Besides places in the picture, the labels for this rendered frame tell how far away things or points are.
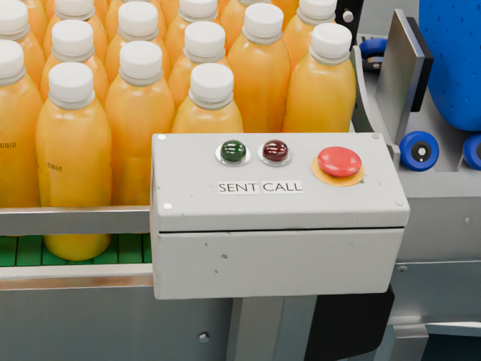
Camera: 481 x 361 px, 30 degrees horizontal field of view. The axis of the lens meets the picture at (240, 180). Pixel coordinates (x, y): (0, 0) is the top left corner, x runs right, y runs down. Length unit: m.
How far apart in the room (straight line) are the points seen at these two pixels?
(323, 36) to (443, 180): 0.24
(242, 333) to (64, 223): 0.20
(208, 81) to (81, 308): 0.27
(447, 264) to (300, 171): 0.41
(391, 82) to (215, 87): 0.33
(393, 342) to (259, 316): 0.47
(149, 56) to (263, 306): 0.25
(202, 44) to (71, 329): 0.32
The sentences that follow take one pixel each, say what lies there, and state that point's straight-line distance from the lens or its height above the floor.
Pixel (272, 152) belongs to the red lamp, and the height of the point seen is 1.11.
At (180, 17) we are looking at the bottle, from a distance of 0.96.
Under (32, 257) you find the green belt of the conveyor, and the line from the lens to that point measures 0.93.
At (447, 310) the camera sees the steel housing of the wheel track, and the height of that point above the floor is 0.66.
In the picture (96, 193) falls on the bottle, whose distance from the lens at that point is 0.86.
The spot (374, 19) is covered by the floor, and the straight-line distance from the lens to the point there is 3.18.
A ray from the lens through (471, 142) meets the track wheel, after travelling 1.02.
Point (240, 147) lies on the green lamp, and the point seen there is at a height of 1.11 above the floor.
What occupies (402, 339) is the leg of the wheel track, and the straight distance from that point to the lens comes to 1.26.
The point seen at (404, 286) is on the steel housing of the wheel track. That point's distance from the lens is 1.15.
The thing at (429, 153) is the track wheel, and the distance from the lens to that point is 1.00.
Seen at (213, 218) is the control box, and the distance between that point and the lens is 0.69.
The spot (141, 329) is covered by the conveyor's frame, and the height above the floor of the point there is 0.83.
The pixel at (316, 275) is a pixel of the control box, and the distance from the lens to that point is 0.75.
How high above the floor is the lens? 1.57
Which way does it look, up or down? 41 degrees down
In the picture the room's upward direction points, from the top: 7 degrees clockwise
